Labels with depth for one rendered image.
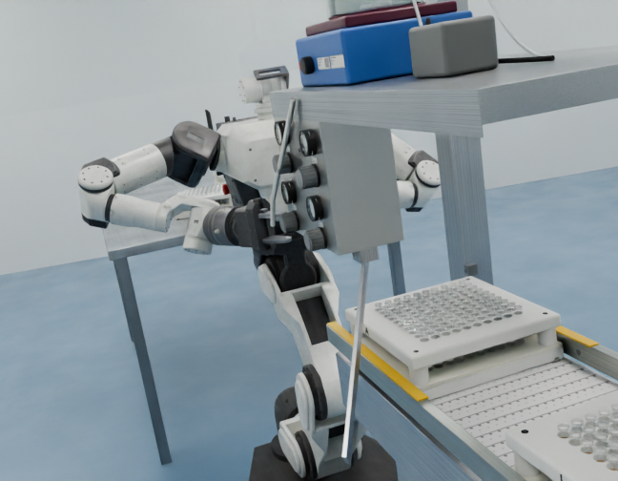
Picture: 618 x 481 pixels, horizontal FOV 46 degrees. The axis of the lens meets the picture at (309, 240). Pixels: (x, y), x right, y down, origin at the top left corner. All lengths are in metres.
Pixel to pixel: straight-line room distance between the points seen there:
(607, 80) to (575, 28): 6.19
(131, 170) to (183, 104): 4.38
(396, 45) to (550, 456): 0.55
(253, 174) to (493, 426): 1.04
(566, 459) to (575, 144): 6.23
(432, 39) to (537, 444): 0.45
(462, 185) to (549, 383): 0.43
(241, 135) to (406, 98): 1.12
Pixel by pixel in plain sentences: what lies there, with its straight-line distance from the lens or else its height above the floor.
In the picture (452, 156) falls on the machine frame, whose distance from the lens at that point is 1.33.
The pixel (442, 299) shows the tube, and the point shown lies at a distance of 1.18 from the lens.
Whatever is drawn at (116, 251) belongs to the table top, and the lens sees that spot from 2.54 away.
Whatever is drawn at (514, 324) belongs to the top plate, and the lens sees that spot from 1.08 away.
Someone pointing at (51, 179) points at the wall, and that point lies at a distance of 6.32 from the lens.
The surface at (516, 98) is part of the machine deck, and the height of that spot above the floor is 1.31.
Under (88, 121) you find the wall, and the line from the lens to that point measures 6.21.
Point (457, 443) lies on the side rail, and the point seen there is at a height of 0.91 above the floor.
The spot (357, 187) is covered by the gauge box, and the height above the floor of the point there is 1.19.
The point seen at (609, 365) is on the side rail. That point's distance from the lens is 1.08.
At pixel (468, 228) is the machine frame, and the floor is 1.03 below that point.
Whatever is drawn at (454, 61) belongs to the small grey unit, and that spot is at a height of 1.34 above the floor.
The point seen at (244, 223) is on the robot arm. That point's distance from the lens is 1.54.
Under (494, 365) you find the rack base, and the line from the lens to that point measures 1.08.
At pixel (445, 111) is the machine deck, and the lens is 0.66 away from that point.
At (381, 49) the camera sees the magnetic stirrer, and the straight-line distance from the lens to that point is 1.00.
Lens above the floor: 1.37
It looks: 14 degrees down
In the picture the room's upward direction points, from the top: 9 degrees counter-clockwise
